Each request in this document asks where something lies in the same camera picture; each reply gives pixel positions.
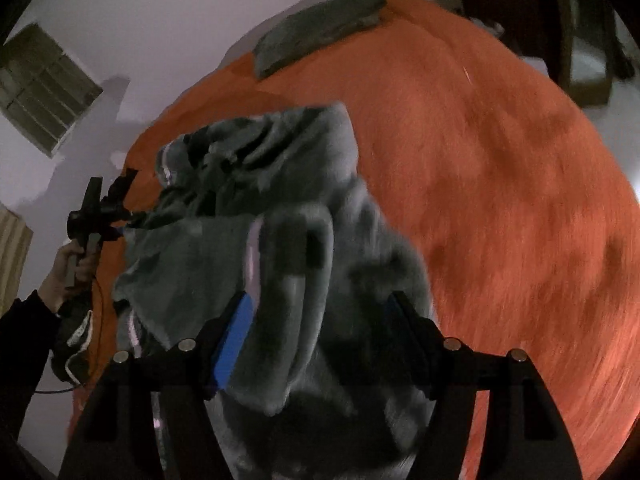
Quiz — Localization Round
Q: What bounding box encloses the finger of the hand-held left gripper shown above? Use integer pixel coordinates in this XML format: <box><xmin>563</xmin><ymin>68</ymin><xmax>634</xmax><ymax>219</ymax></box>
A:
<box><xmin>102</xmin><ymin>167</ymin><xmax>140</xmax><ymax>211</ymax></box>
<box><xmin>112</xmin><ymin>210</ymin><xmax>151</xmax><ymax>235</ymax></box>

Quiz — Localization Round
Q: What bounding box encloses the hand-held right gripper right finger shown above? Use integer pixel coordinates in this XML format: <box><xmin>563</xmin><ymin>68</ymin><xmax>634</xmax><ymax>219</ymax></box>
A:
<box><xmin>382</xmin><ymin>290</ymin><xmax>583</xmax><ymax>480</ymax></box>

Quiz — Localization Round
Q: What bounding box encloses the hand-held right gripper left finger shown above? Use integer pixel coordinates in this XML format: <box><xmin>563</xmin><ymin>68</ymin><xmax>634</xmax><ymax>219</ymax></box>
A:
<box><xmin>57</xmin><ymin>290</ymin><xmax>256</xmax><ymax>480</ymax></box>

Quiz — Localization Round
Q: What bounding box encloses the grey fleece garment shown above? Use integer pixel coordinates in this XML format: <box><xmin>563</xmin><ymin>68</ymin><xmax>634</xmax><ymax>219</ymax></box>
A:
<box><xmin>112</xmin><ymin>101</ymin><xmax>441</xmax><ymax>480</ymax></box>

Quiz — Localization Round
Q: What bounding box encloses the person's left forearm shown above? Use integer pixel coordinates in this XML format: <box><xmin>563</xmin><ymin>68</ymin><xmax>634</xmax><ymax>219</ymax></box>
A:
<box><xmin>0</xmin><ymin>290</ymin><xmax>63</xmax><ymax>461</ymax></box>

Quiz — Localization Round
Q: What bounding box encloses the person's left hand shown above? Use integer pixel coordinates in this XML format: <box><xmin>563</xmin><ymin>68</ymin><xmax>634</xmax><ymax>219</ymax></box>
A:
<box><xmin>40</xmin><ymin>240</ymin><xmax>102</xmax><ymax>312</ymax></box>

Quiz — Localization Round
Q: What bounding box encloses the beige curtain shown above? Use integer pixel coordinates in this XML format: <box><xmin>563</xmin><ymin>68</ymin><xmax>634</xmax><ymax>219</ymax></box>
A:
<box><xmin>0</xmin><ymin>210</ymin><xmax>33</xmax><ymax>306</ymax></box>

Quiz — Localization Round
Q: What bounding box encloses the louvered window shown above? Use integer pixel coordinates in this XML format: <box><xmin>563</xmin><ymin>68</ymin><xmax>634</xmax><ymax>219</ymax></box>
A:
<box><xmin>0</xmin><ymin>22</ymin><xmax>104</xmax><ymax>158</ymax></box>

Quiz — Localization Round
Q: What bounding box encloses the orange blanket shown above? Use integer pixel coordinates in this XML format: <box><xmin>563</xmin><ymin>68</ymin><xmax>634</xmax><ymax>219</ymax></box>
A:
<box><xmin>65</xmin><ymin>0</ymin><xmax>640</xmax><ymax>480</ymax></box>

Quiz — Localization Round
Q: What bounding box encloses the folded green garment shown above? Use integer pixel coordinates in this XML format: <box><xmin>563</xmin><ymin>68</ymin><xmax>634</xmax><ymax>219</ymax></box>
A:
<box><xmin>254</xmin><ymin>0</ymin><xmax>388</xmax><ymax>79</ymax></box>

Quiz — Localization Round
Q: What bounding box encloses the grey white shoe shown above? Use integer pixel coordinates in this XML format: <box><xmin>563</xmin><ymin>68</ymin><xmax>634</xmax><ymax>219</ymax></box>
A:
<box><xmin>467</xmin><ymin>15</ymin><xmax>506</xmax><ymax>38</ymax></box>

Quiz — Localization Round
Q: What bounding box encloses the brown wooden door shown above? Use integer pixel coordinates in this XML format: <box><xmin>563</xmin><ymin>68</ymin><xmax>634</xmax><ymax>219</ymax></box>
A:
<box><xmin>447</xmin><ymin>0</ymin><xmax>571</xmax><ymax>76</ymax></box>

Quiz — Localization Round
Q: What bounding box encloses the wood framed mirror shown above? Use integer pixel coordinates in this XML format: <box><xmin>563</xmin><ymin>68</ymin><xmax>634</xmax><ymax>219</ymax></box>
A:
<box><xmin>550</xmin><ymin>0</ymin><xmax>633</xmax><ymax>106</ymax></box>

